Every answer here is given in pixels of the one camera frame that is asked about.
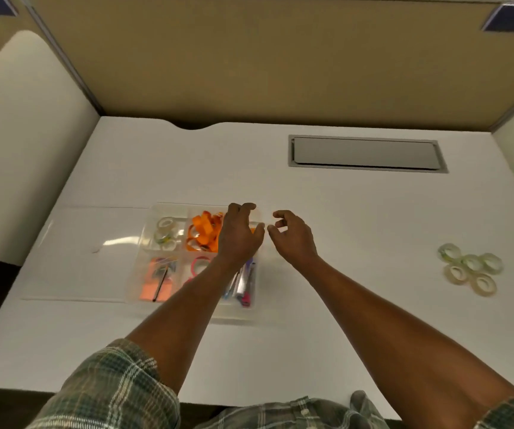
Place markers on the person's right forearm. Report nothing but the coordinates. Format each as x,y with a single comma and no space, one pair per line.
409,344

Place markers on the clear plastic lid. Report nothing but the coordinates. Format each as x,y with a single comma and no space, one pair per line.
73,263

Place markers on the person's right hand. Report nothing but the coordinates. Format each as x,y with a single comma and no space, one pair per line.
297,241

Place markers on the green plaid shirt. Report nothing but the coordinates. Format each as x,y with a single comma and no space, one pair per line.
114,388

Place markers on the pink tape roll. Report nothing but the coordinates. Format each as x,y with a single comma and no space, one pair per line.
193,264

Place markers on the green clear tape roll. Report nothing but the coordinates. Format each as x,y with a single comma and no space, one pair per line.
156,240
499,264
464,264
441,253

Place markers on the person's left forearm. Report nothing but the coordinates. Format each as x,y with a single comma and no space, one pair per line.
185,326

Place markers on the beige tape roll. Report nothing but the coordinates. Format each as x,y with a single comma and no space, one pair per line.
474,285
447,274
159,223

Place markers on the pink sticky note pad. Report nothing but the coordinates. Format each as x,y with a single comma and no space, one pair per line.
148,291

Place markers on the bag of coloured paper clips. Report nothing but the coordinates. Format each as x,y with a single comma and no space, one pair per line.
164,264

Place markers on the white desk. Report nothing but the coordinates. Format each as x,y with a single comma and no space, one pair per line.
306,344

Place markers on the dark pencil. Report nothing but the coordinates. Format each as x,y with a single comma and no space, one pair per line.
160,285

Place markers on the person's left hand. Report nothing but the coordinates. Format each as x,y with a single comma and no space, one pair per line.
239,238

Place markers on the clear plastic organizer box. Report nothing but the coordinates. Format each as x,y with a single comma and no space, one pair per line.
194,308

